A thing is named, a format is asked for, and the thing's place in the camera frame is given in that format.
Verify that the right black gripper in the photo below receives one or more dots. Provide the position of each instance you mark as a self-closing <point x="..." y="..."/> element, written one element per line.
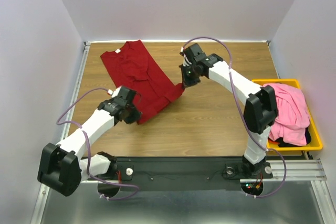
<point x="186" y="81"/>

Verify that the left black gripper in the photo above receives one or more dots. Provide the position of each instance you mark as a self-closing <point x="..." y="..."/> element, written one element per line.
<point x="135" y="116"/>

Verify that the red t shirt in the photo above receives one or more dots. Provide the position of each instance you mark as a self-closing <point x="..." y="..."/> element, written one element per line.
<point x="133" y="66"/>

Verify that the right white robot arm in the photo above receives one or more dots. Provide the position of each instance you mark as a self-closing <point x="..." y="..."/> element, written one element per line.
<point x="256" y="104"/>

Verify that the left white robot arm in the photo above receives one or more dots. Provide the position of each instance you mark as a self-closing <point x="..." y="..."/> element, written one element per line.
<point x="63" y="166"/>

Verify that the black garment in bin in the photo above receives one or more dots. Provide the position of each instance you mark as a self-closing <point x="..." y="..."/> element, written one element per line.
<point x="307" y="139"/>

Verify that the pink t shirt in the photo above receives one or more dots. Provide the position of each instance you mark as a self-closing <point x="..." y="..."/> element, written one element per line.
<point x="293" y="117"/>

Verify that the yellow plastic bin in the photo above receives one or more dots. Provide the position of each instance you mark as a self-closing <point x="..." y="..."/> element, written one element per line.
<point x="316" y="142"/>

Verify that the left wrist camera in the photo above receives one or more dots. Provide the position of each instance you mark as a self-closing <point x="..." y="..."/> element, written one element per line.
<point x="123" y="96"/>

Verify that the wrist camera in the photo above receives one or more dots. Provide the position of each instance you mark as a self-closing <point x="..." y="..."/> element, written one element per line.
<point x="123" y="96"/>
<point x="193" y="54"/>

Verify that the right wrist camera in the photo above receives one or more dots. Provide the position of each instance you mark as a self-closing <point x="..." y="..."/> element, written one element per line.
<point x="193" y="54"/>

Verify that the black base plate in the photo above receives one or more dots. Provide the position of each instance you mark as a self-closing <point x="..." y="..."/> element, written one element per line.
<point x="185" y="173"/>

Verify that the aluminium frame rail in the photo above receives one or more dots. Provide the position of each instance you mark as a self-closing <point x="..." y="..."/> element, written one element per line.
<point x="74" y="90"/>

